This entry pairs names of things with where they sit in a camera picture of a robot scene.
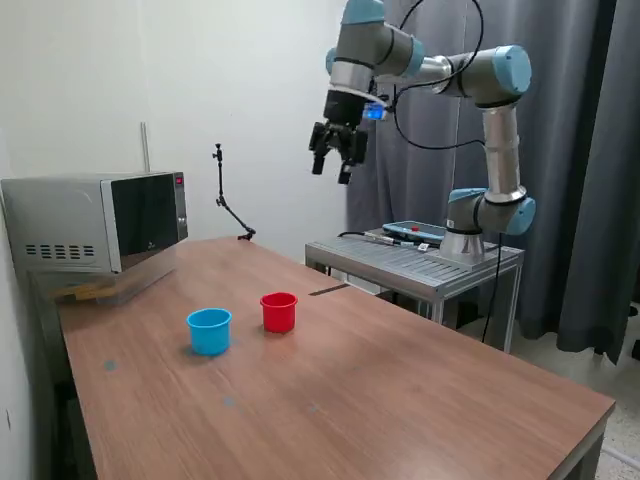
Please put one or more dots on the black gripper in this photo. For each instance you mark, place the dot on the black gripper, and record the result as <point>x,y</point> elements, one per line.
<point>344,110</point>

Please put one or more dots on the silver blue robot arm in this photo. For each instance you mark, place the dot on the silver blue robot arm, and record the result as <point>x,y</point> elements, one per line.
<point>502,150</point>

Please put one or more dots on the blue teach pendant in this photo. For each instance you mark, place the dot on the blue teach pendant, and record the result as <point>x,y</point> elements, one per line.
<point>425,230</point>

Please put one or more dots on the dark thin strip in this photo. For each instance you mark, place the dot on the dark thin strip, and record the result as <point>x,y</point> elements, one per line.
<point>327,290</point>

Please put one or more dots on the grey metal robot stand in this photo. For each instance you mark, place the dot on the grey metal robot stand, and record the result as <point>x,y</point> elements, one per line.
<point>450,272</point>

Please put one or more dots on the red plastic cup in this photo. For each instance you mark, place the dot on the red plastic cup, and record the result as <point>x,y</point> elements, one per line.
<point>279,317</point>

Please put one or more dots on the blue plastic cup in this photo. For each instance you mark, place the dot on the blue plastic cup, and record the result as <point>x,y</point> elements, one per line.
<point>210,337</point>

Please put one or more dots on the grey curtain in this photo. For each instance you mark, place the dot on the grey curtain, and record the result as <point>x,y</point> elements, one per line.
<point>575,150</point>

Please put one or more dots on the silver microwave oven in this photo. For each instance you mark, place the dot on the silver microwave oven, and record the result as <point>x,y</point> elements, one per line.
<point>60,220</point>

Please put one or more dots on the wooden block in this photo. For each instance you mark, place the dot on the wooden block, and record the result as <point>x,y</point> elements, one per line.
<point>85,292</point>

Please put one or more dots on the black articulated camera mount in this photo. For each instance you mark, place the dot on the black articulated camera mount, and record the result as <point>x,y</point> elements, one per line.
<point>220,185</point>

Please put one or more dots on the thin white wall rod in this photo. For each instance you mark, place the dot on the thin white wall rod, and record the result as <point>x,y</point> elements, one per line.
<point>145,150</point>

